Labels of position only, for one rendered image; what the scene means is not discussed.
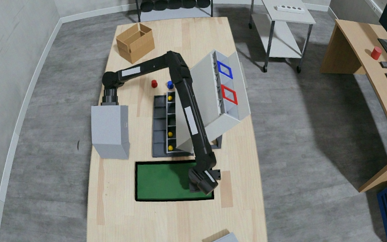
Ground brown cardboard box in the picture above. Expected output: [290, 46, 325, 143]
[116, 23, 155, 65]

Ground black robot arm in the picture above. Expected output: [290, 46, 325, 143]
[101, 50, 221, 196]

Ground red plug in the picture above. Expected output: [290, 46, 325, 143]
[151, 80, 158, 88]

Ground blue plug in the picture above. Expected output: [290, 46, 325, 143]
[167, 81, 174, 89]

